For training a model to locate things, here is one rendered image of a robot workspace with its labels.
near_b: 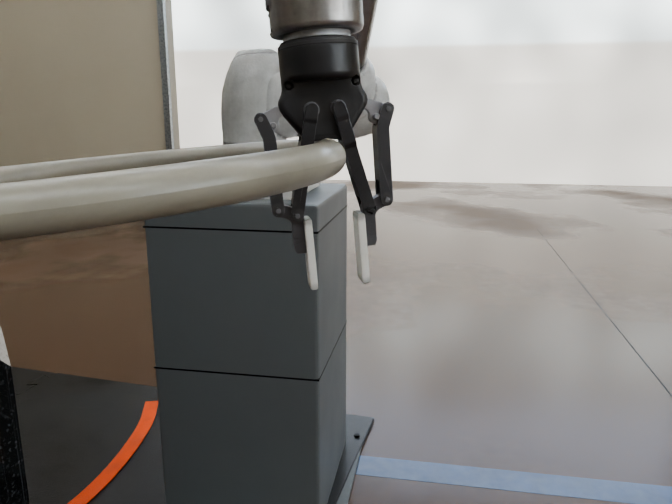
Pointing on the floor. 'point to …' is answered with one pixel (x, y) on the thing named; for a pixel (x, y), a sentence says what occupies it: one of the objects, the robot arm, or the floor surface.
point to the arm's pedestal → (250, 353)
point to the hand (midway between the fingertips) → (336, 251)
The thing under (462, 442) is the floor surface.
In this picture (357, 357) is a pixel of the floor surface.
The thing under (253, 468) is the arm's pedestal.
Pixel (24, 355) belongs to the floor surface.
